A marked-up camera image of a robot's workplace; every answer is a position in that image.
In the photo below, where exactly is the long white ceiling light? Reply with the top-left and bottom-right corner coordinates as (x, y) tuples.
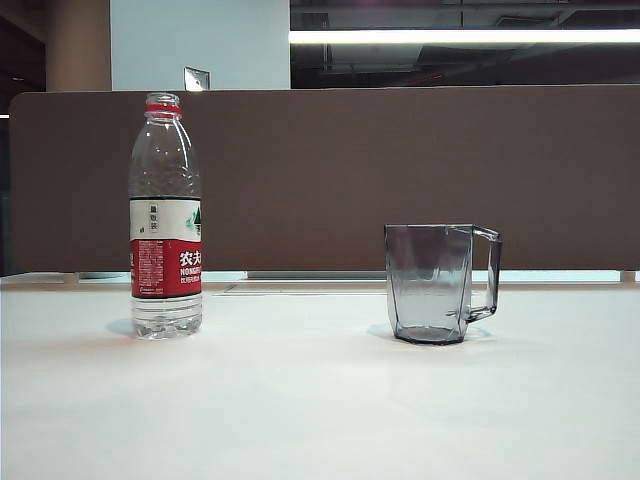
(288, 28), (640, 45)

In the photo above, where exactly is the grey transparent faceted mug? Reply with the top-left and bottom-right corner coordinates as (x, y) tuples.
(383, 223), (504, 347)

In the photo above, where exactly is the brown desk divider panel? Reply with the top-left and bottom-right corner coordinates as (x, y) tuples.
(8, 89), (640, 274)

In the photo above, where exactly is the metal wall plate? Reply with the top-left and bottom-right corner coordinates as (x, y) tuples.
(182, 65), (211, 93)

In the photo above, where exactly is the beige round column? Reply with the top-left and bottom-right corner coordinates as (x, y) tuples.
(44, 0), (113, 93)

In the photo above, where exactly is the clear red-label water bottle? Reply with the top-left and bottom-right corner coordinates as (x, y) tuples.
(128, 91), (204, 342)

